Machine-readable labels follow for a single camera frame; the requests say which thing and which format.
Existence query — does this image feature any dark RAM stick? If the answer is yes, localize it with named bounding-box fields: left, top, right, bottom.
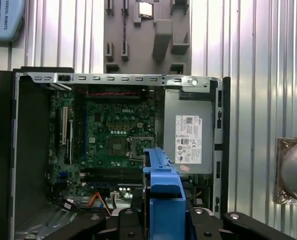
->
left=122, top=0, right=129, bottom=54

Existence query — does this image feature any metal socket cover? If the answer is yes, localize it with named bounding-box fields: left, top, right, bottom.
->
left=127, top=136, right=156, bottom=161

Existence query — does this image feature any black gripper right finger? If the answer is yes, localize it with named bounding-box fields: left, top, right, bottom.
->
left=188, top=206, right=297, bottom=240

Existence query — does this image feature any gray parts rack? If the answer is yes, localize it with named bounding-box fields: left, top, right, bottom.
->
left=102, top=0, right=192, bottom=75

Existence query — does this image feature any black cable bundle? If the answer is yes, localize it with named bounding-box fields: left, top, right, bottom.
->
left=47, top=195, right=89, bottom=214

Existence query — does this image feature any black expansion slot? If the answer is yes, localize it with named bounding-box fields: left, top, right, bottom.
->
left=67, top=119, right=75, bottom=161

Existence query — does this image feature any red twisted wire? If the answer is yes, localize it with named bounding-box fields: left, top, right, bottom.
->
left=77, top=90, right=142, bottom=98

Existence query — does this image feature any green motherboard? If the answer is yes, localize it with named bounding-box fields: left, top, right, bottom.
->
left=49, top=89, right=164, bottom=201

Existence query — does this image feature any CPU socket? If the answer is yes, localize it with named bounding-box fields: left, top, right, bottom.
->
left=107, top=137, right=128, bottom=157

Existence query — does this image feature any orange wire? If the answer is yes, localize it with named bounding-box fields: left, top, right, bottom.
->
left=88, top=191, right=112, bottom=216

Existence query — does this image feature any black RAM slot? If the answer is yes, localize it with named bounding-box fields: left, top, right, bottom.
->
left=80, top=166, right=143, bottom=181

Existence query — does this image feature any hard disk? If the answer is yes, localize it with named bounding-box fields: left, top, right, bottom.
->
left=141, top=147, right=197, bottom=240

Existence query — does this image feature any white expansion slot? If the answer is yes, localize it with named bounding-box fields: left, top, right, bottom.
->
left=60, top=106, right=69, bottom=146

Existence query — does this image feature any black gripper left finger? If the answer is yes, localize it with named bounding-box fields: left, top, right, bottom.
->
left=47, top=208, right=142, bottom=240

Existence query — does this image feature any gray power supply unit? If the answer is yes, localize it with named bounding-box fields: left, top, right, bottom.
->
left=162, top=86, right=216, bottom=176

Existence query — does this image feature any black open PC case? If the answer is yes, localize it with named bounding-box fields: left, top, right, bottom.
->
left=0, top=66, right=231, bottom=240

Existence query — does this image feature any silver CPU chip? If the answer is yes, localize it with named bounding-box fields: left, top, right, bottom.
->
left=137, top=0, right=155, bottom=19

